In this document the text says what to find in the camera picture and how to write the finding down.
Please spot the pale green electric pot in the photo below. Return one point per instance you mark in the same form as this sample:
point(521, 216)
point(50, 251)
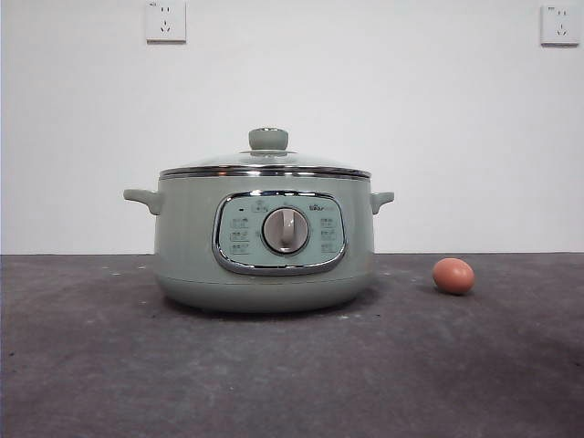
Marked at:
point(191, 255)

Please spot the brown egg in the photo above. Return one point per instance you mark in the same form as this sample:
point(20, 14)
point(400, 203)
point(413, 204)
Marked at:
point(453, 276)

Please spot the glass lid with green knob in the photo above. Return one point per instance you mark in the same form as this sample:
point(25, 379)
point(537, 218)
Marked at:
point(268, 139)

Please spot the white wall socket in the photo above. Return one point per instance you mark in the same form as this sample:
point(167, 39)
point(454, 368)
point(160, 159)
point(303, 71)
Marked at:
point(556, 25)
point(166, 22)

